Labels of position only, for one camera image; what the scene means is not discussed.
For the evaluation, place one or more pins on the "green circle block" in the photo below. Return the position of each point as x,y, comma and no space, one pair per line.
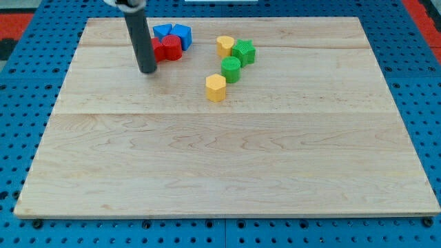
230,69

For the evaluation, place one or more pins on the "yellow heart block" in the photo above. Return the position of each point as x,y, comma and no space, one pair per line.
224,46

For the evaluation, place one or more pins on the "yellow hexagon block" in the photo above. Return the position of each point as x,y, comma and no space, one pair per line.
215,86

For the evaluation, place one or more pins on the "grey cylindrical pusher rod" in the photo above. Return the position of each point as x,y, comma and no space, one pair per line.
141,41

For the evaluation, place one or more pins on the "red circle block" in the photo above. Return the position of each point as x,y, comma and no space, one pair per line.
172,47

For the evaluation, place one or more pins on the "blue triangle block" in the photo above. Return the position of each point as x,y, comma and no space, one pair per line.
161,31

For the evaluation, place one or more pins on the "red block behind rod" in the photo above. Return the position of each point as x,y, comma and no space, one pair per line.
159,49

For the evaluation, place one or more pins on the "green star block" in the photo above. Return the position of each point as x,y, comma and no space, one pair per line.
245,52

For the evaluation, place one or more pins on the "wooden board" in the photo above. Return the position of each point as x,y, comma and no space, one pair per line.
309,131

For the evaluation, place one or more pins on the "blue rounded block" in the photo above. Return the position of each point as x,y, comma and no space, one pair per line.
184,32

